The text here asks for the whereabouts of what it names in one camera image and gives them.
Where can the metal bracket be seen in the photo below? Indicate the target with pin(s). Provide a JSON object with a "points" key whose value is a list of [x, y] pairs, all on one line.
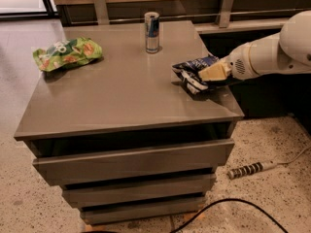
{"points": [[223, 18], [101, 10]]}

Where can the left metal bracket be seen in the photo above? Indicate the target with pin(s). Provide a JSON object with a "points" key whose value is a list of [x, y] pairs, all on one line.
{"points": [[101, 10]]}

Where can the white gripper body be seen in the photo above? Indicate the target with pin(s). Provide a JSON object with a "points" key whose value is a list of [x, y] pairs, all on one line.
{"points": [[237, 62]]}

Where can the right metal bracket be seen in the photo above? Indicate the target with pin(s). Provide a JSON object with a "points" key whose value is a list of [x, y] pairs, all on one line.
{"points": [[223, 18]]}

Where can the bottom grey drawer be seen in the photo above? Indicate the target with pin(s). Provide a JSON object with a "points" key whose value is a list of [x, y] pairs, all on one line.
{"points": [[138, 211]]}

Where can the middle grey drawer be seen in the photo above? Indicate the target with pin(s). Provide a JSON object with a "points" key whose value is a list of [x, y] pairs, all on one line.
{"points": [[129, 192]]}

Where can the redbull can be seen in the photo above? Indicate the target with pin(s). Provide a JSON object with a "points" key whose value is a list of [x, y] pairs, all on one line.
{"points": [[151, 32]]}

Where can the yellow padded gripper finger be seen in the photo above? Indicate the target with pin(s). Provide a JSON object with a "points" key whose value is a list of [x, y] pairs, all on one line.
{"points": [[218, 71]]}

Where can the blue chip bag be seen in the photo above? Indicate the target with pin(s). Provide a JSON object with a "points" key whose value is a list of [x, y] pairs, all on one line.
{"points": [[187, 72]]}

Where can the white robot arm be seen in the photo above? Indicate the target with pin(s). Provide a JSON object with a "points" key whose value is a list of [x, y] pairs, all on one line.
{"points": [[287, 52]]}

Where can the top grey drawer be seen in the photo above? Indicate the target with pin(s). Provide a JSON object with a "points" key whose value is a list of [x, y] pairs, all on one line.
{"points": [[120, 164]]}

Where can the grey drawer cabinet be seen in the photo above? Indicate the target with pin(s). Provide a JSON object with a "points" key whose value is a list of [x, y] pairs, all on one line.
{"points": [[129, 100]]}

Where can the white power strip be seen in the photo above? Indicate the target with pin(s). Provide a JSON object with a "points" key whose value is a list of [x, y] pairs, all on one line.
{"points": [[249, 170]]}

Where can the wooden wall counter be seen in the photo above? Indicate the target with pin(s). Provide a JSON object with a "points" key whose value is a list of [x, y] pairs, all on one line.
{"points": [[74, 12]]}

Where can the grey drawer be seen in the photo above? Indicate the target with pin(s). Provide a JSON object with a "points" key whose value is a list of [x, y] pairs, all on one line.
{"points": [[129, 192], [138, 211], [120, 164]]}

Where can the green chip bag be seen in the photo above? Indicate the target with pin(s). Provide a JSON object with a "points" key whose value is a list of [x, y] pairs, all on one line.
{"points": [[67, 54]]}

